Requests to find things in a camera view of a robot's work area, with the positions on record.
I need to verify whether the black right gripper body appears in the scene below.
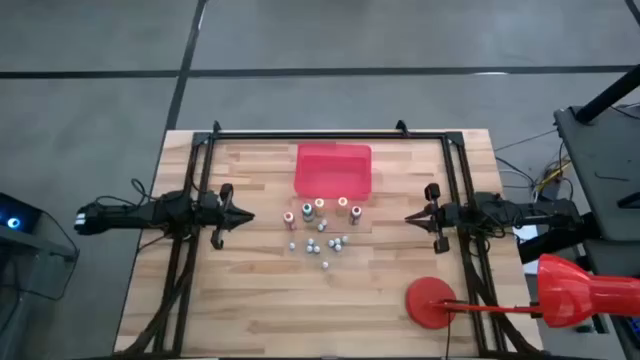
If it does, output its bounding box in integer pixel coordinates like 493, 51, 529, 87
424, 182, 454, 255

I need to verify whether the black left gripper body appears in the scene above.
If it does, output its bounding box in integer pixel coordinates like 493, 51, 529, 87
199, 183, 235, 250

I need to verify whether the red desk lamp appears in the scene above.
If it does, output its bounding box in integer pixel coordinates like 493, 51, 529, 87
404, 253, 640, 331

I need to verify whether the white paper sheet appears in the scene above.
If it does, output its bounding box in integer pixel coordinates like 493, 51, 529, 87
512, 223, 539, 246

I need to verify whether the pink plastic bin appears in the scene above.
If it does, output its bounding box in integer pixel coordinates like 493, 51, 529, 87
293, 142, 374, 202

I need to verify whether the black cart beam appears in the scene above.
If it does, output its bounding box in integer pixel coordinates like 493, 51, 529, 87
517, 219, 604, 265

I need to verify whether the grey cart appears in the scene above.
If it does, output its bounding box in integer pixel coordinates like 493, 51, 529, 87
553, 104, 640, 241

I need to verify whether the grey side table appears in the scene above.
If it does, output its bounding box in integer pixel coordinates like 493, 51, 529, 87
0, 222, 80, 360

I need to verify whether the black controller box with lights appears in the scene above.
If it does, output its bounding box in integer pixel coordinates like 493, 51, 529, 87
0, 192, 44, 235

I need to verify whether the black pole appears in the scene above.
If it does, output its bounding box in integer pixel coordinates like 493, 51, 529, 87
573, 63, 640, 125

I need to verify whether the black aluminium table frame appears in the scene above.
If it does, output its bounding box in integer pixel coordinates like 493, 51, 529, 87
117, 119, 544, 359

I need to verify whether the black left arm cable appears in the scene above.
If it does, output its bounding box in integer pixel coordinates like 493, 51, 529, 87
93, 178, 169, 209

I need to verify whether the black floor cable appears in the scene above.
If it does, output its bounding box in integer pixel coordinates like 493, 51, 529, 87
493, 128, 559, 153

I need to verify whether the yellow cable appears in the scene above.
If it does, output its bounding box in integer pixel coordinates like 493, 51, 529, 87
534, 158, 572, 195

